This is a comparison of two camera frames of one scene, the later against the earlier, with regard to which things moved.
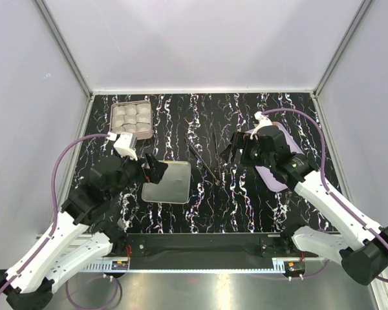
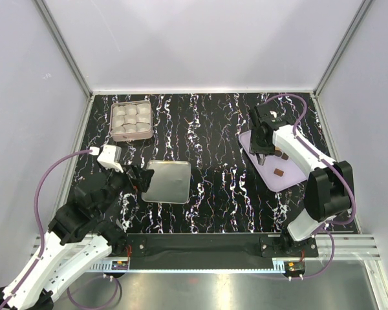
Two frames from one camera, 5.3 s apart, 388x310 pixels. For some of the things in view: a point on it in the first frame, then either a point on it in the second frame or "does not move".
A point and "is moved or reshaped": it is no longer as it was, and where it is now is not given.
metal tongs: (216, 181) is moved or reshaped
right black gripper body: (251, 153) → (260, 146)
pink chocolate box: (134, 117) does not move
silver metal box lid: (173, 186) does not move
